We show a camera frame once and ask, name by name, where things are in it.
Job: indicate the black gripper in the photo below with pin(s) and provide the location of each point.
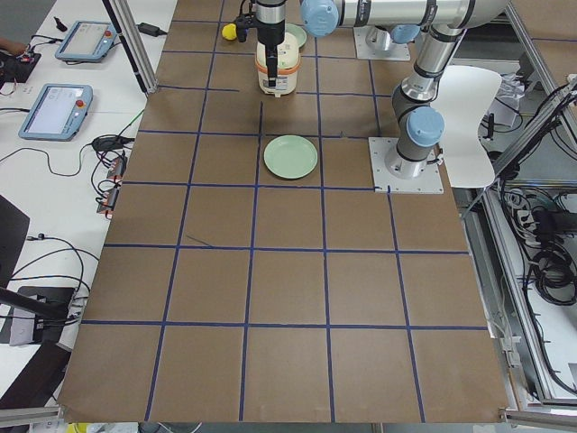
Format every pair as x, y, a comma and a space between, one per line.
271, 28

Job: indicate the cream white rice cooker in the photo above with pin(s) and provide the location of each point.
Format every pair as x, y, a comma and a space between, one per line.
288, 65

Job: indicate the green plate near cooker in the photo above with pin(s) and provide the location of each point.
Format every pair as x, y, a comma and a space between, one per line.
290, 157

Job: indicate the green plate far side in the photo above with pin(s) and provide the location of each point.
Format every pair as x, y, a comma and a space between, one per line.
298, 32

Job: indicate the yellow lemon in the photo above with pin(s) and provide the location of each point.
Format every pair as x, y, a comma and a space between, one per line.
229, 32

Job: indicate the black power adapter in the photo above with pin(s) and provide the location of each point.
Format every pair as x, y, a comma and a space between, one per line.
150, 29

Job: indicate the blue teach pendant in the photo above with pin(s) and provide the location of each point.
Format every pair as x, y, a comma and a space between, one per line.
87, 41
57, 113

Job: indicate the white plastic chair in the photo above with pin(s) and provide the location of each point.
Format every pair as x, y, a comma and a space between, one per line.
464, 95

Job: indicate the brown paper mat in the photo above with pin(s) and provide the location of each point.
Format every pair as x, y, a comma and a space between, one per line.
226, 293

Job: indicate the black monitor stand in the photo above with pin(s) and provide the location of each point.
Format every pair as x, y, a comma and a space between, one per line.
36, 314

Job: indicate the aluminium frame post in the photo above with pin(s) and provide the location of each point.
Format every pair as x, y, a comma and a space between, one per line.
121, 18

